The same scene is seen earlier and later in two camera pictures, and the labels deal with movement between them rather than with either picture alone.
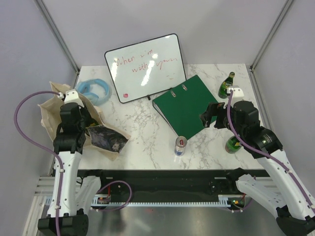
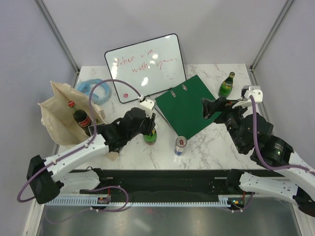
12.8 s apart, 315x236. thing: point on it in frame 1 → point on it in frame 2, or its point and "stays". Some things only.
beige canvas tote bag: x=100 y=137 stays
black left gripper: x=89 y=119 → x=150 y=125
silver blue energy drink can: x=180 y=143 stays
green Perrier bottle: x=233 y=145 → x=150 y=139
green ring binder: x=182 y=105 stays
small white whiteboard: x=140 y=70 stays
